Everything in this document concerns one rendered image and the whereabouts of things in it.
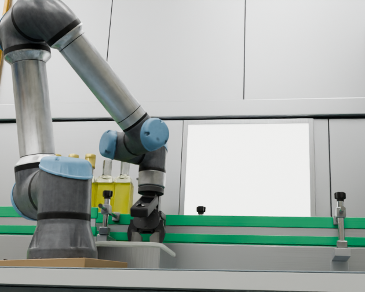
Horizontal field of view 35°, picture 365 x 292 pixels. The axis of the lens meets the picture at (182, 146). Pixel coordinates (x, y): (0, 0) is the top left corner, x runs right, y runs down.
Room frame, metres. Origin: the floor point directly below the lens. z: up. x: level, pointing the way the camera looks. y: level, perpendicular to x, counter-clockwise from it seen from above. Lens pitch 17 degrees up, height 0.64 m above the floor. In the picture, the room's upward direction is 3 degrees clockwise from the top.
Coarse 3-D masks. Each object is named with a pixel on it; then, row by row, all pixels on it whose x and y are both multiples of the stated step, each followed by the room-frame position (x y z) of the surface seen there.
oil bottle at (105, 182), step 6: (102, 174) 1.78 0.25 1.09; (108, 174) 1.78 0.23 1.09; (96, 180) 1.77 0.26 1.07; (102, 180) 1.77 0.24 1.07; (108, 180) 1.76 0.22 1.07; (96, 186) 1.77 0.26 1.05; (102, 186) 1.76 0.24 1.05; (108, 186) 1.76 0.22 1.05; (96, 192) 1.77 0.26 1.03; (102, 192) 1.76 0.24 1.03; (96, 198) 1.77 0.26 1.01; (102, 198) 1.76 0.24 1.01; (96, 204) 1.77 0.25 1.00; (102, 204) 1.76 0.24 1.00
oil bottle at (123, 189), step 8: (120, 176) 1.76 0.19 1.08; (128, 176) 1.76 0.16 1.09; (120, 184) 1.75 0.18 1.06; (128, 184) 1.75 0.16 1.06; (120, 192) 1.75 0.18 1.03; (128, 192) 1.75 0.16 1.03; (112, 200) 1.76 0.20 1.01; (120, 200) 1.75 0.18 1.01; (128, 200) 1.75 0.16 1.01; (112, 208) 1.76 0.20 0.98; (120, 208) 1.75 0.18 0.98; (128, 208) 1.75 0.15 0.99
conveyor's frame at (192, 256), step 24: (0, 240) 1.68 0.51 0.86; (24, 240) 1.67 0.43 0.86; (96, 240) 1.64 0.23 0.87; (192, 264) 1.68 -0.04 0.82; (216, 264) 1.67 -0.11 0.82; (240, 264) 1.66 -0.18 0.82; (264, 264) 1.65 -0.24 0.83; (288, 264) 1.63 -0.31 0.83; (312, 264) 1.62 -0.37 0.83; (360, 264) 1.60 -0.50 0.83
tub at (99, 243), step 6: (108, 246) 1.45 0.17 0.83; (114, 246) 1.45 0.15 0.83; (120, 246) 1.44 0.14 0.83; (126, 246) 1.44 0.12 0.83; (132, 246) 1.44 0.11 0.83; (138, 246) 1.43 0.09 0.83; (144, 246) 1.43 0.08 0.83; (150, 246) 1.43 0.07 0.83; (156, 246) 1.43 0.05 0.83; (162, 246) 1.44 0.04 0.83; (168, 252) 1.55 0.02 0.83
